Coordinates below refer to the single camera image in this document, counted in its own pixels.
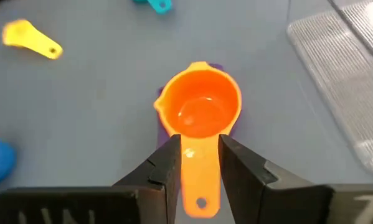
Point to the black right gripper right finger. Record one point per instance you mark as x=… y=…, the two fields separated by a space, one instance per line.
x=251 y=186

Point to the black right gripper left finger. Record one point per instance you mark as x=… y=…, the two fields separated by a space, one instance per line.
x=149 y=193

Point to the orange measuring cup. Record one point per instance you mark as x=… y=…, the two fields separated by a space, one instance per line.
x=201 y=105

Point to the clear plastic basket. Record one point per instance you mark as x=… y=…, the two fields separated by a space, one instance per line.
x=345 y=77

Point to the teal measuring cup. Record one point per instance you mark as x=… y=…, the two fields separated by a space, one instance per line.
x=159 y=5

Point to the yellow measuring cup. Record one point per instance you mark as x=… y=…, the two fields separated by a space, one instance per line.
x=27 y=37

